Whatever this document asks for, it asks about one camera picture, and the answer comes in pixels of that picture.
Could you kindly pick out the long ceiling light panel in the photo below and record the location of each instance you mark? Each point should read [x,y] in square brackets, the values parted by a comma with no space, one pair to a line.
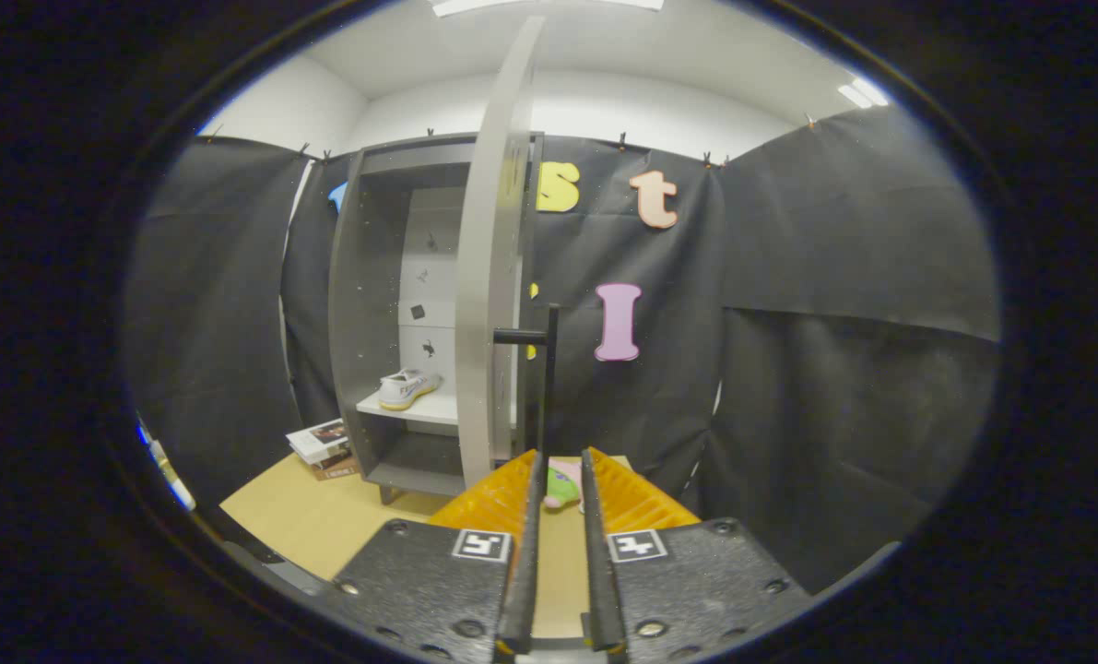
[475,5]

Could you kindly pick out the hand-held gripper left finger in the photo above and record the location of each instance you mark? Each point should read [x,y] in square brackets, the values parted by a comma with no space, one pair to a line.
[523,572]

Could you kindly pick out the grey shoe cabinet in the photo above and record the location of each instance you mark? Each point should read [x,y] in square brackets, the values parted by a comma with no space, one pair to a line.
[364,277]

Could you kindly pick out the white canvas shoe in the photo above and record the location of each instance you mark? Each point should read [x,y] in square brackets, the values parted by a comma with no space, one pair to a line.
[406,387]

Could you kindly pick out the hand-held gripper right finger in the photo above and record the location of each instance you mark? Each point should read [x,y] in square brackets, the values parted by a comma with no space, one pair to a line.
[599,572]

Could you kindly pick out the brown cover book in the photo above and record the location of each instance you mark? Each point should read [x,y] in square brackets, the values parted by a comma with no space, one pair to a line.
[336,471]

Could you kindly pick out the green plush toy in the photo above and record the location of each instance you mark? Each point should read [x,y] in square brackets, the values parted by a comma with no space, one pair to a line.
[562,484]

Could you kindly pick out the blue and white object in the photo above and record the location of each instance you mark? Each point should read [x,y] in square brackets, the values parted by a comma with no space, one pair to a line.
[166,470]

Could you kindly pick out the white cover book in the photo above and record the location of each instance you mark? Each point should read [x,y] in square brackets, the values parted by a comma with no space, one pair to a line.
[316,438]

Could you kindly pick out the light grey shoe cabinet door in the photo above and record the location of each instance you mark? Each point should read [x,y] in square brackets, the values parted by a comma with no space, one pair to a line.
[484,277]

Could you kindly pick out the black backdrop cloth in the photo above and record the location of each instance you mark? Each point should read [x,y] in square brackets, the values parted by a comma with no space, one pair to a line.
[834,277]

